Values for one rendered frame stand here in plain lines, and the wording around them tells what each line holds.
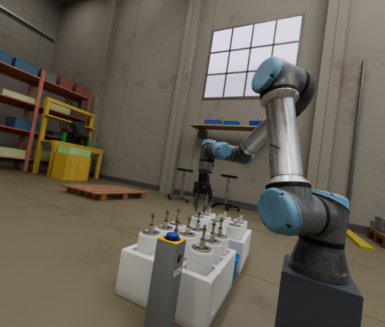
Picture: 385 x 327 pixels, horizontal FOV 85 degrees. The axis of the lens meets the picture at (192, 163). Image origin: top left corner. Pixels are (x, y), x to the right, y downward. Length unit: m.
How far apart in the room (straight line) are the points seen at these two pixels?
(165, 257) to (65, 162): 4.42
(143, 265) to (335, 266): 0.63
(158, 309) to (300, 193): 0.52
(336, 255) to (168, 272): 0.46
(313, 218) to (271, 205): 0.10
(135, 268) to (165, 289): 0.25
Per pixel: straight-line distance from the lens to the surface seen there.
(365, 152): 4.32
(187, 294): 0.86
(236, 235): 1.35
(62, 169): 5.05
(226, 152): 0.94
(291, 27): 5.16
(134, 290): 0.98
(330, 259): 0.71
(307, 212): 0.60
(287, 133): 0.65
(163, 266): 0.71
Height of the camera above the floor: 0.53
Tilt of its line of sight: 3 degrees up
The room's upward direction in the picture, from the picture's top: 9 degrees clockwise
